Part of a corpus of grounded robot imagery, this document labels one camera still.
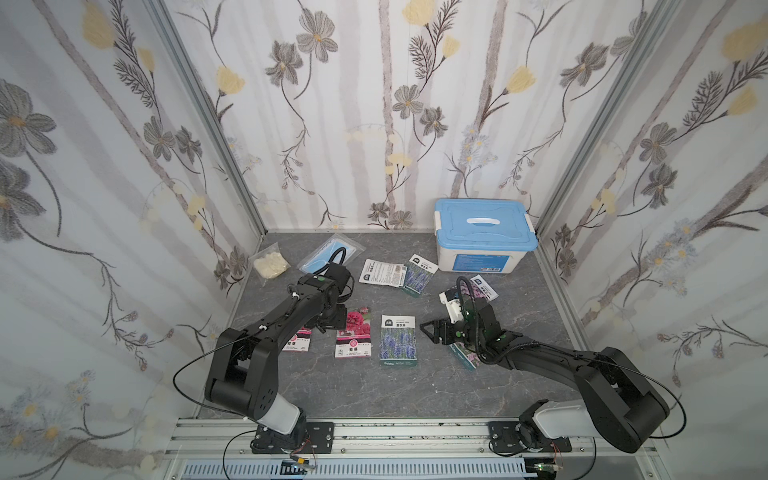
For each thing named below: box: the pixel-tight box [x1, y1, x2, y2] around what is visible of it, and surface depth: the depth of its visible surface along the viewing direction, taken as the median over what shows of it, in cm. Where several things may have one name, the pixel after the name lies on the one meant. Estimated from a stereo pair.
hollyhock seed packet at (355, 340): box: [335, 307, 372, 358], surface depth 93 cm
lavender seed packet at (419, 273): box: [402, 254, 439, 295], surface depth 110 cm
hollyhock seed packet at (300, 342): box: [282, 327, 313, 352], surface depth 92 cm
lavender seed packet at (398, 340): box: [380, 314, 418, 367], surface depth 92 cm
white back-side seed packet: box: [359, 258, 408, 288], surface depth 109 cm
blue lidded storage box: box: [434, 198, 539, 274], surface depth 101 cm
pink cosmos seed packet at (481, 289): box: [460, 274, 499, 303], surface depth 104 cm
